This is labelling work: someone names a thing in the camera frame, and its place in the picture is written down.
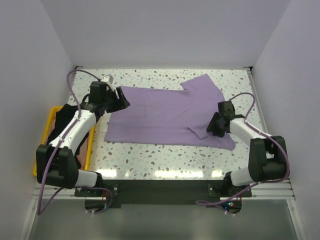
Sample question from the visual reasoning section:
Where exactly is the purple t shirt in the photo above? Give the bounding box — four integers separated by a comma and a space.
104, 74, 236, 150

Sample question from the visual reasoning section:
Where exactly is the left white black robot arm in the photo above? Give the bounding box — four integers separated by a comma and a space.
36, 81, 130, 196

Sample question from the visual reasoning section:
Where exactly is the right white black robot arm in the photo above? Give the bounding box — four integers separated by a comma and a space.
206, 100, 290, 197

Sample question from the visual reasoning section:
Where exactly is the black t shirt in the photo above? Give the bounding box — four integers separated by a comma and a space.
48, 104, 78, 144

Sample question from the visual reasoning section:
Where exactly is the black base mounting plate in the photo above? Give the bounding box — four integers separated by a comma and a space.
74, 179, 246, 210

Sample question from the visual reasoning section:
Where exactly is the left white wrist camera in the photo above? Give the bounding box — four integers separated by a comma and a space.
101, 74, 116, 92

